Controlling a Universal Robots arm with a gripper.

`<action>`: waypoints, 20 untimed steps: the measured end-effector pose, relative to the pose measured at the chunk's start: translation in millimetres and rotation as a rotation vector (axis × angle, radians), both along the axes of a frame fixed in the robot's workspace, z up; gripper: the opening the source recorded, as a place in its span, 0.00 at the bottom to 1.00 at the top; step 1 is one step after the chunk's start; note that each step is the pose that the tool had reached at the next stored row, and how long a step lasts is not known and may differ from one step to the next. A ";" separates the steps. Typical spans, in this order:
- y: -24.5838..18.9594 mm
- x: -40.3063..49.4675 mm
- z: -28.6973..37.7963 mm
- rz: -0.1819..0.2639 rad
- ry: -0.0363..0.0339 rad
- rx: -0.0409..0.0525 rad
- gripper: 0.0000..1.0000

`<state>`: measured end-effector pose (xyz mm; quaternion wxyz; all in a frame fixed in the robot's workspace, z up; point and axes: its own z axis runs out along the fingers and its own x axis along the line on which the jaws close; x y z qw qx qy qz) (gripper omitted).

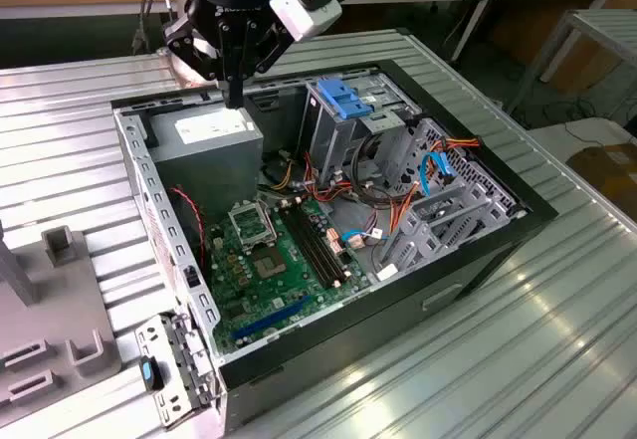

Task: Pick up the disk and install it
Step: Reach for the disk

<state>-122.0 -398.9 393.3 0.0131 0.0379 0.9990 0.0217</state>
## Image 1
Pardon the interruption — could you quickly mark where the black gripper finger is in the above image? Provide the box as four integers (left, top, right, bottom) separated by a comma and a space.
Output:
233, 13, 295, 110
163, 14, 235, 110

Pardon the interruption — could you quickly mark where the blue data wire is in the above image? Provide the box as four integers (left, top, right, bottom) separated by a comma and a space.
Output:
420, 152, 454, 196

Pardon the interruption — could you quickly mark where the grey metal disk bay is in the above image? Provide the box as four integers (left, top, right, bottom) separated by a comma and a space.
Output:
370, 117, 529, 284

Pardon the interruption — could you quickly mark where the blue plastic drive latch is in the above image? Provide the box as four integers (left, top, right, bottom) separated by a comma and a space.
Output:
316, 78, 374, 121

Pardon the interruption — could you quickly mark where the grey power supply unit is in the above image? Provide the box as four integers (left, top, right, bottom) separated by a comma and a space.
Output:
146, 103, 265, 221

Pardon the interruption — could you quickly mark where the grey metal drive cage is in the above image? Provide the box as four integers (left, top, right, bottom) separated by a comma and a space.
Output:
298, 73, 424, 186

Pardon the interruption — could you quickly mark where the metal socket cover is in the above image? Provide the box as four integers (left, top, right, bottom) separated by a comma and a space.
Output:
227, 202, 278, 251

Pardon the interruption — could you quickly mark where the black RAM slot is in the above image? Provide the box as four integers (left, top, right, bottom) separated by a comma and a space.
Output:
280, 208, 333, 289
285, 206, 338, 286
291, 205, 343, 284
296, 203, 347, 281

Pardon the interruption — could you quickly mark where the CPU socket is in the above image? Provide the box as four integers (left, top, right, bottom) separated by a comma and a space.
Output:
248, 247, 295, 281

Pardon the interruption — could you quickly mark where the green motherboard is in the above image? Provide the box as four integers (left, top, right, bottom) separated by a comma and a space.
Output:
206, 194, 372, 355

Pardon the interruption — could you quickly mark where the blue expansion slot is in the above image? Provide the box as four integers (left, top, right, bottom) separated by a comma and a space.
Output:
231, 294, 313, 343

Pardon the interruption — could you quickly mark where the black open PC case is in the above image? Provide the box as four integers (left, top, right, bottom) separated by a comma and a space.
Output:
109, 58, 559, 435

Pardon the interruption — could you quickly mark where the grey parts rack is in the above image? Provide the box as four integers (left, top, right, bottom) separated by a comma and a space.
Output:
0, 219, 123, 410

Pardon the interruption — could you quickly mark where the brown carton under desk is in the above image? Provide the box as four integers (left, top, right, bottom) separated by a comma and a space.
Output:
539, 30, 623, 95

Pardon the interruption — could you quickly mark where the cardboard box with label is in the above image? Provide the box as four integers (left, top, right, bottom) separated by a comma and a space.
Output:
566, 142, 637, 216

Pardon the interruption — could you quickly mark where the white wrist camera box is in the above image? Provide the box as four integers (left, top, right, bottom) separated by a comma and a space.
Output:
268, 0, 344, 42

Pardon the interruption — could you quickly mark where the red yellow wire bundle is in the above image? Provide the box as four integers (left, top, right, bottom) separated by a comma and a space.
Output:
261, 152, 352, 206

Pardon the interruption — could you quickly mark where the red black fan wire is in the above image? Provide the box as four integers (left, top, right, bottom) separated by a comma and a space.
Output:
168, 187, 208, 256

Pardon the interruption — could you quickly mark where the black cable loop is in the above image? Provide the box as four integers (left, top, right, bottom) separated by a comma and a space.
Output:
350, 132, 394, 206

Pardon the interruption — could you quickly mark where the white plug with thin wires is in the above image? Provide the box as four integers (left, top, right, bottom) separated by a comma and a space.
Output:
342, 227, 384, 250

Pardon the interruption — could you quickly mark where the orange power wire bundle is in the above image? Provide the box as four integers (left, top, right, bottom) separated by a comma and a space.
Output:
389, 134, 484, 235

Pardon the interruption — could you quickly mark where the metal expansion slot bracket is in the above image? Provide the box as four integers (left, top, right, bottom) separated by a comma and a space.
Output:
133, 312, 220, 428

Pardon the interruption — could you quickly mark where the grey metal frame table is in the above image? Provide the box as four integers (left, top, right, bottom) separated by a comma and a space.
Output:
505, 8, 637, 116

